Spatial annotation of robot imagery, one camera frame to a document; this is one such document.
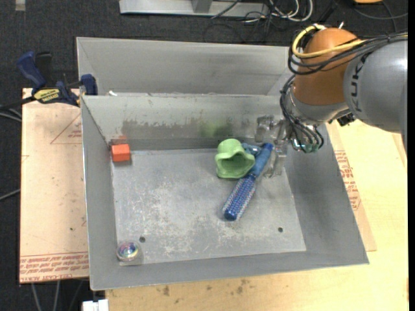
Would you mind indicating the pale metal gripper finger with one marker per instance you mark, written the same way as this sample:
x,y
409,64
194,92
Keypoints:
x,y
269,167
281,160

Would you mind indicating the small teal blue object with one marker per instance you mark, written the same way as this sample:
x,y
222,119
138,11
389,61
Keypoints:
x,y
251,148

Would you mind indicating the blue hairbrush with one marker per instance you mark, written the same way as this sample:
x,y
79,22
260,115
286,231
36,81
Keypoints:
x,y
241,194

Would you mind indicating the green soft cup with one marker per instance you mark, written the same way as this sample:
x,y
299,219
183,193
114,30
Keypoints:
x,y
228,155

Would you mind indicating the grey metal bin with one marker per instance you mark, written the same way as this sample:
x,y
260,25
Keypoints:
x,y
181,206

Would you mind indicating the orange block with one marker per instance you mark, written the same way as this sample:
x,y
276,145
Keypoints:
x,y
120,153

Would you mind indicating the iridescent shiny ball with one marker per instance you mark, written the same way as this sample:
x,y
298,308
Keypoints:
x,y
128,250

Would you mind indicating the brown cardboard board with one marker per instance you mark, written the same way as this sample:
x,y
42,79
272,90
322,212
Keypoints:
x,y
52,190

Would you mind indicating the black cylinder on white bracket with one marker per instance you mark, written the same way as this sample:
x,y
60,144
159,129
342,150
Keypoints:
x,y
345,120

